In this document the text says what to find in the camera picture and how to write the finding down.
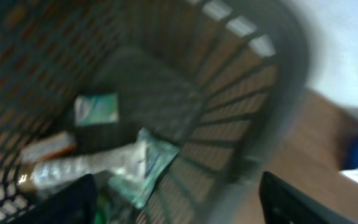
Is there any small orange white packet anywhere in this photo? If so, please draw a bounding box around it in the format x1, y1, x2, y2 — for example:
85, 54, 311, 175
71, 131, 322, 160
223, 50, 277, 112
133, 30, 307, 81
20, 131, 77, 164

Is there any white shampoo tube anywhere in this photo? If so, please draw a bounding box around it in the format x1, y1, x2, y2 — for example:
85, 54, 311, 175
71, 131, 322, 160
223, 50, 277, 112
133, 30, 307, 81
17, 141, 147, 192

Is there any grey plastic mesh basket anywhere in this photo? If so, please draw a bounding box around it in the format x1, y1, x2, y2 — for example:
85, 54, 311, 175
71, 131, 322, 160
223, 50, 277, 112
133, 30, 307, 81
0, 0, 309, 223

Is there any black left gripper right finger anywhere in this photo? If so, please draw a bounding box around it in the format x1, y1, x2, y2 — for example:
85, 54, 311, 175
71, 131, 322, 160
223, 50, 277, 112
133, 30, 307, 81
259, 171, 354, 224

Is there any small teal tissue pack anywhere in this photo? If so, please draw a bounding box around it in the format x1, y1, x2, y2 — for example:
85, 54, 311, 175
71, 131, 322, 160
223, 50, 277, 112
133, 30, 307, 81
74, 93, 119, 126

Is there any mint green wipes pack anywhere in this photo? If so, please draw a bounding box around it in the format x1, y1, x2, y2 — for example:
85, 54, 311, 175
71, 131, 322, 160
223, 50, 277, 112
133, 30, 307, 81
108, 128, 180, 209

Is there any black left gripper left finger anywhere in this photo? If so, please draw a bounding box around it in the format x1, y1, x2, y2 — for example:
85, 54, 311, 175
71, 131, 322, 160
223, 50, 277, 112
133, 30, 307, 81
11, 174, 98, 224

